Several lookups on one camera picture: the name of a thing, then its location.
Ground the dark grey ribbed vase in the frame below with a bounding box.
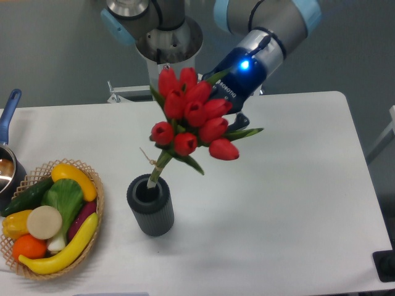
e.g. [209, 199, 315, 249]
[127, 174, 175, 237]

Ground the black box at table edge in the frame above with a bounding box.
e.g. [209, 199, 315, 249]
[372, 250, 394, 282]

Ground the purple eggplant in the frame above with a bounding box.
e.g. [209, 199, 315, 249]
[67, 201, 96, 242]

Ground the blue handled saucepan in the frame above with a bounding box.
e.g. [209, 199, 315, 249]
[1, 89, 26, 210]

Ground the white frame at right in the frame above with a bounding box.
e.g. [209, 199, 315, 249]
[365, 106, 394, 165]

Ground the white metal base frame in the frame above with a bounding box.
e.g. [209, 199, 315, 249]
[106, 70, 265, 104]

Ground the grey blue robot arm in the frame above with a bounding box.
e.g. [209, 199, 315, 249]
[101, 1, 321, 131]

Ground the woven wicker basket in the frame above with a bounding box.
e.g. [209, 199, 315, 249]
[1, 158, 104, 281]

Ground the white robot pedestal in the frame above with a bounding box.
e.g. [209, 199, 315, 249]
[145, 57, 196, 101]

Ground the orange fruit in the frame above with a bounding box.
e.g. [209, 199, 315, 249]
[12, 234, 47, 263]

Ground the green bok choy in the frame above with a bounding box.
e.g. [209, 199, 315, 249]
[41, 179, 83, 255]

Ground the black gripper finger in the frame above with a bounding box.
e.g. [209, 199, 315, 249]
[227, 112, 250, 131]

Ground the yellow bell pepper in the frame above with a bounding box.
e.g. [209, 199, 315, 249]
[2, 210, 33, 240]

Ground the yellow banana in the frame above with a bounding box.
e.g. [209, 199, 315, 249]
[19, 213, 99, 275]

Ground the red tulip bouquet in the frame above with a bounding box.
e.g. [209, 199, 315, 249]
[147, 67, 263, 189]

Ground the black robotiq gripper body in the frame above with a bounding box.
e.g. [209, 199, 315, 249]
[203, 47, 267, 114]

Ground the beige round disc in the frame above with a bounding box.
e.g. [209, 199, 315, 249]
[27, 205, 62, 240]

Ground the green cucumber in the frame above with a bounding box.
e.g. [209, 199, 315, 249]
[1, 178, 54, 217]

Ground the yellow squash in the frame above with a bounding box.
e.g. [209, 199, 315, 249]
[51, 163, 97, 202]

